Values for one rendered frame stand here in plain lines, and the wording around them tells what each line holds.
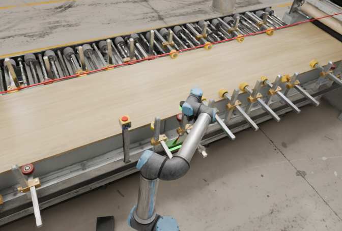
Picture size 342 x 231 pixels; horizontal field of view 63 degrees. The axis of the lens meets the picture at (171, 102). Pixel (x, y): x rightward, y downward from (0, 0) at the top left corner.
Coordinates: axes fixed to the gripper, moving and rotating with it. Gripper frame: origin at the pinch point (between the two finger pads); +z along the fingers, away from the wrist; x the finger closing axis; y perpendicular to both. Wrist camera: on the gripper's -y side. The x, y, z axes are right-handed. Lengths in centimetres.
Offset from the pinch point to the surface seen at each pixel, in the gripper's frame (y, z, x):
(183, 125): 4.0, 8.5, -6.0
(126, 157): 55, 24, -6
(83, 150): 84, 26, -28
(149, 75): 1, 11, -80
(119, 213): 68, 101, 2
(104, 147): 67, 31, -28
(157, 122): 28.9, -7.1, -6.0
